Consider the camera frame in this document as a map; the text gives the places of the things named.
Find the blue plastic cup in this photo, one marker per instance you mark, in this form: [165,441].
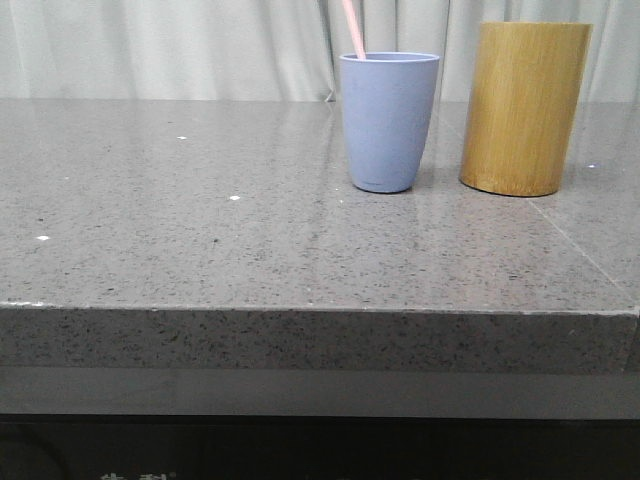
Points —
[387,102]

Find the white curtain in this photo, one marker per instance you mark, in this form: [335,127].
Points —
[276,50]

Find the bamboo cylinder holder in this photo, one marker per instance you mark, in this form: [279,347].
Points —
[523,99]

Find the black cabinet under counter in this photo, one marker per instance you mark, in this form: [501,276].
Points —
[112,423]

